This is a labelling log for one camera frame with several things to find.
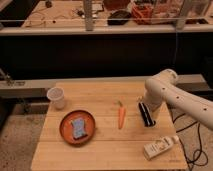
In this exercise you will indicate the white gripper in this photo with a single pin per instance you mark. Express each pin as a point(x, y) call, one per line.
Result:
point(146, 102)

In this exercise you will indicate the black whiteboard eraser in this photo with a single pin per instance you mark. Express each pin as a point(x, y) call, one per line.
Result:
point(148, 121)

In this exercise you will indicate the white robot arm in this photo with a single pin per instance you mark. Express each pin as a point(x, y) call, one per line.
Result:
point(162, 87)

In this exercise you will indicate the orange carrot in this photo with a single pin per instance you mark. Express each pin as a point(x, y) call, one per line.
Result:
point(121, 114)

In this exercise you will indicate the blue sponge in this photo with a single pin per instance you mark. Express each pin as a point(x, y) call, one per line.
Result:
point(78, 125)

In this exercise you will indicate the orange round plate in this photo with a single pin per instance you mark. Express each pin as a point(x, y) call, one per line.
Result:
point(66, 129)

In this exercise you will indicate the orange crate on bench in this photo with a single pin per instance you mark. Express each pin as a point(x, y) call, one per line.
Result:
point(141, 14)

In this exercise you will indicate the black bag on bench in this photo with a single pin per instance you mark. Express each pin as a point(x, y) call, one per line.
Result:
point(119, 17)

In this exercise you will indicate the grey metal post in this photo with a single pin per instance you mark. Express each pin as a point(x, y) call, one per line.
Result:
point(87, 5)

